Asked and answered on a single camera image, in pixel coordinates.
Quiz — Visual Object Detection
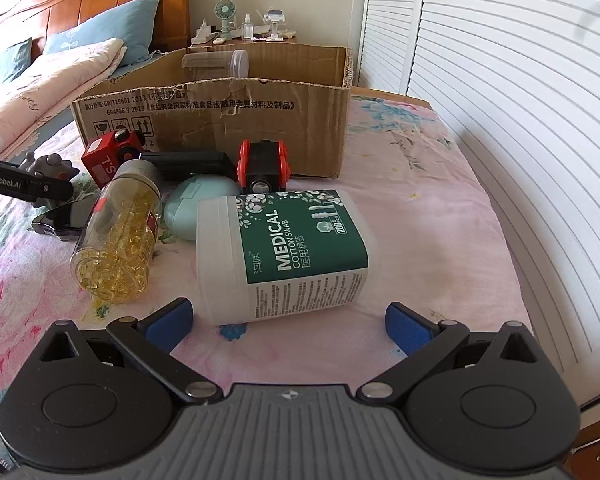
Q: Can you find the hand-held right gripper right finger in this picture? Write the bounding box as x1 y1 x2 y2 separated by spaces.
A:
355 301 561 405

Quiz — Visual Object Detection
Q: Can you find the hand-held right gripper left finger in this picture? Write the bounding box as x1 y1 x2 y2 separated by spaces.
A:
35 297 220 407

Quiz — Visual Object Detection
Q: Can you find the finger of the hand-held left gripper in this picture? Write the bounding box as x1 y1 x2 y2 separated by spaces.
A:
29 170 75 208

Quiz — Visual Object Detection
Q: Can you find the grey elephant toy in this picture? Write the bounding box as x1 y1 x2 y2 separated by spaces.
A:
22 151 81 211

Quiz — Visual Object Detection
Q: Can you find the dark clear plastic case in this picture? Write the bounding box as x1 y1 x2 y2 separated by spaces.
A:
31 199 98 243

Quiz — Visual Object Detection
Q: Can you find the red toy truck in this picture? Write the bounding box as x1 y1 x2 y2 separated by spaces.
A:
80 129 153 188

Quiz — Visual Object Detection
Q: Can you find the clear yellow capsule bottle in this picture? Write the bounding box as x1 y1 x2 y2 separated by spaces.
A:
69 159 165 306

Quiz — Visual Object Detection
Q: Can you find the teal oval case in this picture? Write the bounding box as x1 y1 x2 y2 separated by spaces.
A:
162 172 238 243

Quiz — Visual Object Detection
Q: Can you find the green white tissue pack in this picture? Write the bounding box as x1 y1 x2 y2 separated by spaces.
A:
195 189 371 328

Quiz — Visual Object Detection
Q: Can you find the red and black wheeled toy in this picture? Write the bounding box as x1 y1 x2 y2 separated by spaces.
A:
236 139 294 195

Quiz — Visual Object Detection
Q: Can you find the brown cardboard box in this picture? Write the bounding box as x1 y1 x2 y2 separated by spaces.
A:
70 45 355 181

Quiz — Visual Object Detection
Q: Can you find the pink folded quilt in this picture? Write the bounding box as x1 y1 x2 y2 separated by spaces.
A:
0 37 128 161

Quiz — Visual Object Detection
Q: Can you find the blue pillow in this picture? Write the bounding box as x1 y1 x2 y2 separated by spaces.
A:
42 0 163 68
0 37 35 98

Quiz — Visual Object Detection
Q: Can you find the pink floral bedsheet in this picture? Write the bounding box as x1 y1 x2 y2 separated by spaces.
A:
0 85 536 461

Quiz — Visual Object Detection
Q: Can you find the clear plastic cup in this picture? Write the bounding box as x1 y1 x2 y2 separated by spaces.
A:
181 49 251 79

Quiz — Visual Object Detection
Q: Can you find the wide white louvered door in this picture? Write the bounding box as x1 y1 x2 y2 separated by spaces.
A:
405 0 600 411

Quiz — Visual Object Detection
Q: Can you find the small green desk fan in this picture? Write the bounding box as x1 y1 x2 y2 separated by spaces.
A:
213 1 237 43

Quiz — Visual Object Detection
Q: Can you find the white stand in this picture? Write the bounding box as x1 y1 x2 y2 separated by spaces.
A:
257 7 288 42

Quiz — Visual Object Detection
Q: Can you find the wooden nightstand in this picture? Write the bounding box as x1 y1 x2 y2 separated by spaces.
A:
187 27 301 53

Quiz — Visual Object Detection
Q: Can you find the narrow white louvered door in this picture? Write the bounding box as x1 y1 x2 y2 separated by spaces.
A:
365 0 427 98

